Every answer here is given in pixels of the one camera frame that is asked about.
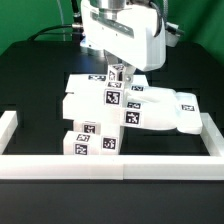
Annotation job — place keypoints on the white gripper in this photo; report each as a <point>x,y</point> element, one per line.
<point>133,33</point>

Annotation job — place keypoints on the white tagged cube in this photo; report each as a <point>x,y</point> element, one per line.
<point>114,93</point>
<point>115,72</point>

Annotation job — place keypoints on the white chair back frame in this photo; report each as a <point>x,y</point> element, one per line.
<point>143,107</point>

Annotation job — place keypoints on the white chair seat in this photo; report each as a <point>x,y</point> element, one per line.
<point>111,139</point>

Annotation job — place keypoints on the white right fence rail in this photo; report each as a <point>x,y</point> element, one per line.
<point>211,136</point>

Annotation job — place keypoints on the white fence rail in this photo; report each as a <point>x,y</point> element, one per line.
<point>211,136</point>
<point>8,124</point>
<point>111,167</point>

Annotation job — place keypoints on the white left fence rail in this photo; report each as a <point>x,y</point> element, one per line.
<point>8,124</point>

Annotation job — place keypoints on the white front fence rail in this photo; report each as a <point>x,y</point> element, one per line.
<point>111,167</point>

